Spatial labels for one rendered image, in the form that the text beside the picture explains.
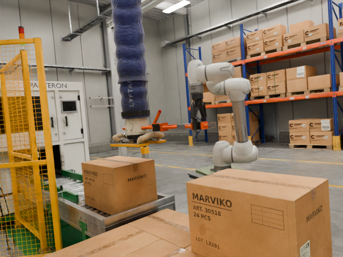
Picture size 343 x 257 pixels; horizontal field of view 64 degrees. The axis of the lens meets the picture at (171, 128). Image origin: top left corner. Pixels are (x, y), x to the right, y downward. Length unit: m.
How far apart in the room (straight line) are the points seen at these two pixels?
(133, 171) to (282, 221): 1.35
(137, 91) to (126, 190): 0.80
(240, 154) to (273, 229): 1.22
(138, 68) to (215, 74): 0.65
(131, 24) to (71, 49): 9.95
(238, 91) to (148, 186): 1.08
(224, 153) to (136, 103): 0.91
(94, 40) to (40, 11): 2.27
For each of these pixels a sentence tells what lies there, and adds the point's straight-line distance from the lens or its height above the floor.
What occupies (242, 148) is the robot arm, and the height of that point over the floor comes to 0.99.
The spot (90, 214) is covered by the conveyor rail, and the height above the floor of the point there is 0.59.
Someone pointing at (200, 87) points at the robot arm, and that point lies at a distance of 1.75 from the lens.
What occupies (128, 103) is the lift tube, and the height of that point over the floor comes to 1.43.
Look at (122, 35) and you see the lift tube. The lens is 2.15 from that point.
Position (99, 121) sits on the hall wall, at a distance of 12.12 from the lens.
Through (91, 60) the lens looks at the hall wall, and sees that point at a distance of 12.33.
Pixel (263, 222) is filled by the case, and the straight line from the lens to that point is 1.32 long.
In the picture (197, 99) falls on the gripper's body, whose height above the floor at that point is 1.41.
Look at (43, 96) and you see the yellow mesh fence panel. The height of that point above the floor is 1.58.
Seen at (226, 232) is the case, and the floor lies 0.72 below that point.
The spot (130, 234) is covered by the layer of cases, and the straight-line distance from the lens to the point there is 1.99.
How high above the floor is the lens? 1.32
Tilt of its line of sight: 3 degrees down
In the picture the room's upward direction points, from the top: 5 degrees counter-clockwise
